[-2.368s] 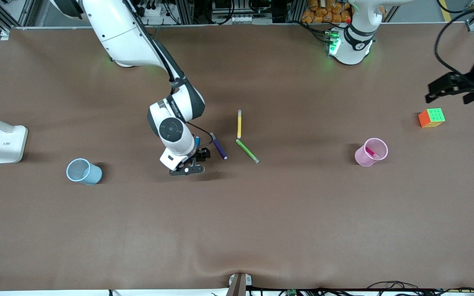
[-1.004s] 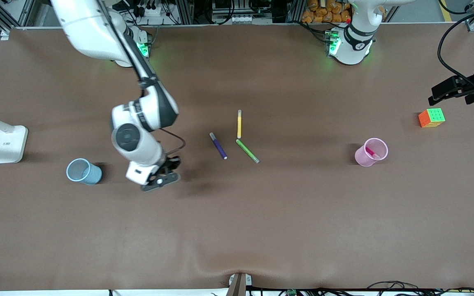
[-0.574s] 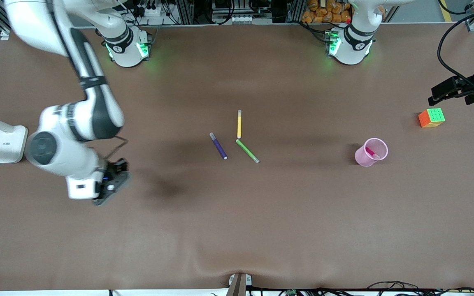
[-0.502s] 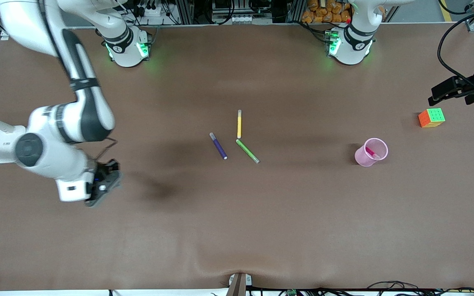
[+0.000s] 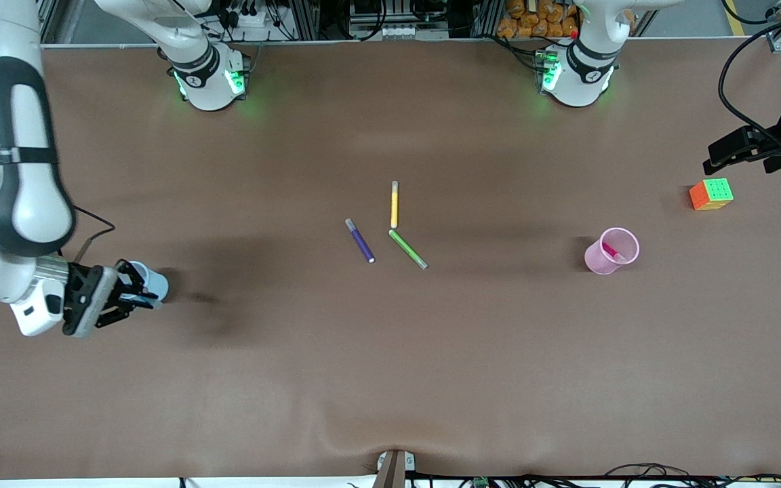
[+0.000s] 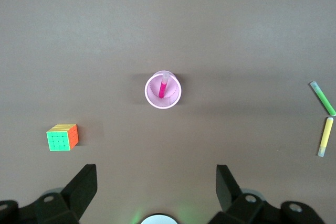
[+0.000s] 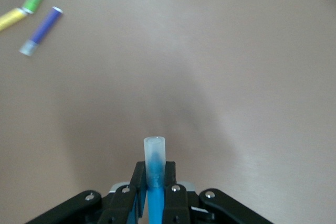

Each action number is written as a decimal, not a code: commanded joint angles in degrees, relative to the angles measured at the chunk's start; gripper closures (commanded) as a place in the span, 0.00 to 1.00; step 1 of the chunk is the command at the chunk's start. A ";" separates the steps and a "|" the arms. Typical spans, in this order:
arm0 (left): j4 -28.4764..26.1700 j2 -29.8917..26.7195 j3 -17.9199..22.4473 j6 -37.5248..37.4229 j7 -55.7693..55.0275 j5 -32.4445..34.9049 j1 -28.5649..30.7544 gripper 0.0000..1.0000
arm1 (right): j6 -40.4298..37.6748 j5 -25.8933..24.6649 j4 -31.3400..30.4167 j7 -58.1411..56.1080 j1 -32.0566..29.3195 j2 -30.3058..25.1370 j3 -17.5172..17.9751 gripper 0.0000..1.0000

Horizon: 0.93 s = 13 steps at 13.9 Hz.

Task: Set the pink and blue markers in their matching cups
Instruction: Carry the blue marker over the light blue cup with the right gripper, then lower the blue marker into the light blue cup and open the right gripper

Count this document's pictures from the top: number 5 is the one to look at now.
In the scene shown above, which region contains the light blue plastic cup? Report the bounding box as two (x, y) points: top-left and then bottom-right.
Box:
(126, 261), (169, 304)

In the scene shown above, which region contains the colourful puzzle cube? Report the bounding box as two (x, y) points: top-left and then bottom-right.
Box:
(689, 178), (735, 211)

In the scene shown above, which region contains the pink plastic cup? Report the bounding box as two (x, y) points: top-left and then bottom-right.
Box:
(584, 227), (641, 276)

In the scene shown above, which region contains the purple marker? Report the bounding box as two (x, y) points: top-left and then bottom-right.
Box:
(344, 218), (376, 264)

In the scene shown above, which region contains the pile of orange objects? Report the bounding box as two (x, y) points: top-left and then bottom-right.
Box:
(497, 0), (581, 39)

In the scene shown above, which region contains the brown table cover sheet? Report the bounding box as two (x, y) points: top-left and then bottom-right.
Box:
(0, 37), (781, 482)

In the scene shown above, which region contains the green marker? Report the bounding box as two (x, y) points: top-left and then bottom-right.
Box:
(388, 229), (429, 270)

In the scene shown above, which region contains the white power strip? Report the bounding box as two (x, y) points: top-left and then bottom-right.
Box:
(231, 0), (279, 31)

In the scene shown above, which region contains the white connector block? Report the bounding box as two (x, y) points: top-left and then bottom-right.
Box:
(350, 24), (425, 39)

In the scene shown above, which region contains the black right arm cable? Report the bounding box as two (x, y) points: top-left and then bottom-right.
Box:
(58, 203), (117, 264)

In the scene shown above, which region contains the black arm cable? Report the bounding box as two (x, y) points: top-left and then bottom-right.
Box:
(58, 203), (117, 264)
(717, 5), (781, 133)

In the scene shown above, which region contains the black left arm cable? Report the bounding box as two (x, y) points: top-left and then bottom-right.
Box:
(717, 5), (781, 133)

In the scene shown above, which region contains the grey aluminium frame rail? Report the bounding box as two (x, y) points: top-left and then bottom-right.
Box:
(38, 0), (60, 47)

